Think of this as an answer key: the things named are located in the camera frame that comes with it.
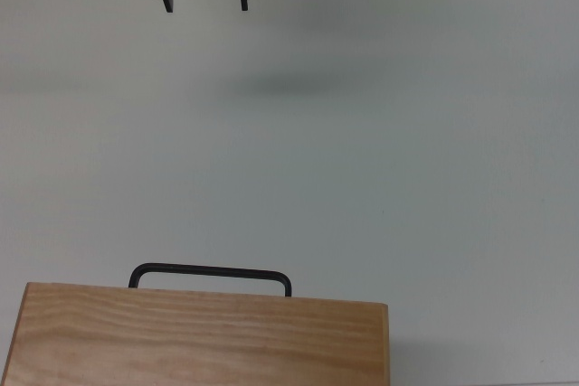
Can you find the wooden drawer cabinet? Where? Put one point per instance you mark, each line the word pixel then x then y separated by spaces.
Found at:
pixel 194 341

